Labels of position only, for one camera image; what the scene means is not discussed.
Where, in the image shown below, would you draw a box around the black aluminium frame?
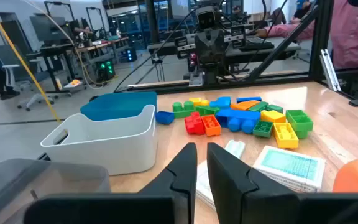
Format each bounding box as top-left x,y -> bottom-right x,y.
113,0 -> 358,113

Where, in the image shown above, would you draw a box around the yellow-orange toy block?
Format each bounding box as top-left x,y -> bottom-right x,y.
272,122 -> 300,150

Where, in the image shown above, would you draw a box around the blue plastic bin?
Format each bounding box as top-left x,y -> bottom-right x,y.
80,91 -> 158,122

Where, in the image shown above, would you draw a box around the small blue toy block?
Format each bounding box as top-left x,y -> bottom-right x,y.
155,110 -> 176,126

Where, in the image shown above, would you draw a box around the dark green toy block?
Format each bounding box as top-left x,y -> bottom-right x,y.
252,119 -> 274,139

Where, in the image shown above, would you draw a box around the dark computer monitor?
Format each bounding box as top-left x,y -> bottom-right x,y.
29,13 -> 74,47

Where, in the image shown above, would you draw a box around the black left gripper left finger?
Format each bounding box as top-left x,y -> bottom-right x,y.
23,142 -> 198,224

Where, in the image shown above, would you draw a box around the silver metal bracket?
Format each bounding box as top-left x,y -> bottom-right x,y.
319,48 -> 343,92

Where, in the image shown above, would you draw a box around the yellow cable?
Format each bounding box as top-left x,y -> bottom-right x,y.
0,0 -> 63,124

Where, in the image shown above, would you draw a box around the large green toy block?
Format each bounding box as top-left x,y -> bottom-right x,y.
285,109 -> 314,140

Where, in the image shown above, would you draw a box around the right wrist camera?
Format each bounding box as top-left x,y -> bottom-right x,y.
196,5 -> 216,31

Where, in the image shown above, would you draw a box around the computer tower blue lights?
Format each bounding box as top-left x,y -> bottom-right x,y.
119,46 -> 138,63

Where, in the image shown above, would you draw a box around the black standing desk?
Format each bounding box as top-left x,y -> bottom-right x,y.
26,42 -> 88,94

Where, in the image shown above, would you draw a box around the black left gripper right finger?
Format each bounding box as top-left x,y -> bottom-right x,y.
206,142 -> 358,224

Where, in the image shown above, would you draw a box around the computer tower green lights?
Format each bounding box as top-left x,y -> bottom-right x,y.
95,58 -> 117,83

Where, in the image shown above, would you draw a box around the teal-backed card deck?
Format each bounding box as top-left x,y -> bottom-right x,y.
252,145 -> 326,194

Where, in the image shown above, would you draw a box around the yellow toy block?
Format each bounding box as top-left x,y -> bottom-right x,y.
188,97 -> 210,107
260,110 -> 287,124

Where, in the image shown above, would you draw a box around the grey office chair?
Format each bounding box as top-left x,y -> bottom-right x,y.
0,44 -> 55,112

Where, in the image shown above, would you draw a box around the large blue toy block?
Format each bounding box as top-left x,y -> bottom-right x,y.
214,108 -> 262,136

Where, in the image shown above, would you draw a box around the dark grey plastic bin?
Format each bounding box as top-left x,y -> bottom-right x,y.
0,157 -> 111,224

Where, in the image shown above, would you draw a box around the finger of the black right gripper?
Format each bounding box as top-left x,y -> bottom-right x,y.
210,24 -> 249,52
173,30 -> 211,60

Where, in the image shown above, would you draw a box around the white plastic bin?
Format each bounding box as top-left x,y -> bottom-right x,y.
40,104 -> 158,176

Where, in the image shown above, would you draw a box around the red toy block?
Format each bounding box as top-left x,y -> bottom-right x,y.
184,111 -> 206,136

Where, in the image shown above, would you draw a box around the long green toy block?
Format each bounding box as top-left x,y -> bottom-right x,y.
247,101 -> 270,113

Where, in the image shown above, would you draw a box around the thin blue toy block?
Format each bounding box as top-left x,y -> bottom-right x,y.
236,96 -> 263,104

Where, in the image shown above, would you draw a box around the wooden desk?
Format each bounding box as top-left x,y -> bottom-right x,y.
75,36 -> 130,54

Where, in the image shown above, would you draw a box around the black pillar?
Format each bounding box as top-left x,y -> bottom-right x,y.
144,0 -> 160,44

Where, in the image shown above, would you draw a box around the orange foam die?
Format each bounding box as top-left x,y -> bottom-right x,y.
332,156 -> 358,193

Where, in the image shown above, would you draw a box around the orange wedge toy block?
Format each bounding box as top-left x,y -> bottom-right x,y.
230,100 -> 261,111

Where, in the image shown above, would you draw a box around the cream thin cable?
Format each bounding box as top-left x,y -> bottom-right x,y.
23,0 -> 117,91

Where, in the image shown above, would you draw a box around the small green toy block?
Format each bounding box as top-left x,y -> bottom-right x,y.
265,104 -> 284,114

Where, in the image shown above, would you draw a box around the green round-stud toy block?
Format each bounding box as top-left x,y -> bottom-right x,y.
172,100 -> 196,119

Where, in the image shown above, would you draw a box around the black workbench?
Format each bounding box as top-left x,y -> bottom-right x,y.
147,36 -> 301,67

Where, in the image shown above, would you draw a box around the light teal studded plate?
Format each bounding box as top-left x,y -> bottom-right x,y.
224,139 -> 247,160

